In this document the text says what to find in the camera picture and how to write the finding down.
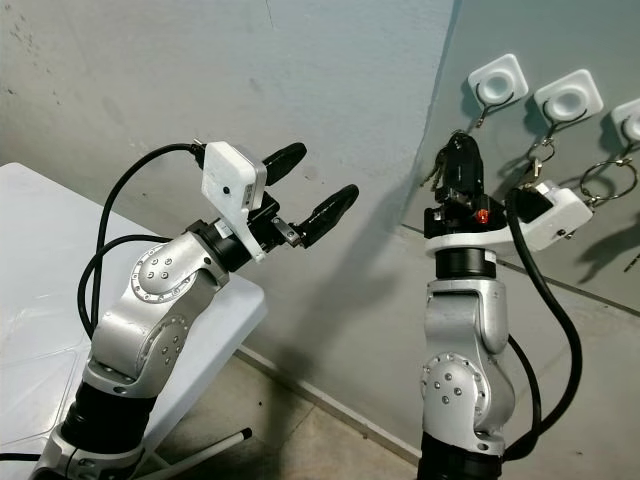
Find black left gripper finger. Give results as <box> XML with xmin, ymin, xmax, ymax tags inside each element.
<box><xmin>262</xmin><ymin>142</ymin><xmax>307</xmax><ymax>187</ymax></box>
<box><xmin>297</xmin><ymin>184</ymin><xmax>359</xmax><ymax>248</ymax></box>

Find metal key bunch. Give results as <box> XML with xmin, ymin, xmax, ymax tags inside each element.
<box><xmin>420</xmin><ymin>128</ymin><xmax>451</xmax><ymax>191</ymax></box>

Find hanging metal keys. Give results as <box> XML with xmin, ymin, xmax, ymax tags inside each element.
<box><xmin>520</xmin><ymin>135</ymin><xmax>558</xmax><ymax>191</ymax></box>

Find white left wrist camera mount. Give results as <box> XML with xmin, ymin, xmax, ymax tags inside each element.
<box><xmin>203</xmin><ymin>141</ymin><xmax>268</xmax><ymax>264</ymax></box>

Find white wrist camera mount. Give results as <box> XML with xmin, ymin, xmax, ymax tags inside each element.
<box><xmin>423</xmin><ymin>180</ymin><xmax>593</xmax><ymax>253</ymax></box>
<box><xmin>203</xmin><ymin>141</ymin><xmax>268</xmax><ymax>264</ymax></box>

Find white square wall hook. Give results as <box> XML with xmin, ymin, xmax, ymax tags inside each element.
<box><xmin>467</xmin><ymin>53</ymin><xmax>529</xmax><ymax>129</ymax></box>
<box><xmin>532</xmin><ymin>68</ymin><xmax>604</xmax><ymax>136</ymax></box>
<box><xmin>610</xmin><ymin>98</ymin><xmax>640</xmax><ymax>146</ymax></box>

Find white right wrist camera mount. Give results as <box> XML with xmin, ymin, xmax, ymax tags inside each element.
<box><xmin>423</xmin><ymin>180</ymin><xmax>593</xmax><ymax>253</ymax></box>

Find large metal key ring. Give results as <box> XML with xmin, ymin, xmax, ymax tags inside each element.
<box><xmin>578</xmin><ymin>150</ymin><xmax>640</xmax><ymax>209</ymax></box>

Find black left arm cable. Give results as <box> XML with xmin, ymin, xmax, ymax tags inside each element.
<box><xmin>95</xmin><ymin>142</ymin><xmax>209</xmax><ymax>341</ymax></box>
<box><xmin>78</xmin><ymin>235</ymin><xmax>181</xmax><ymax>336</ymax></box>

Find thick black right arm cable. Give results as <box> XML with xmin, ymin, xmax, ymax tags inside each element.
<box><xmin>500</xmin><ymin>188</ymin><xmax>584</xmax><ymax>461</ymax></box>

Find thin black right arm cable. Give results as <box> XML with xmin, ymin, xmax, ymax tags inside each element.
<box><xmin>505</xmin><ymin>335</ymin><xmax>544</xmax><ymax>441</ymax></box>

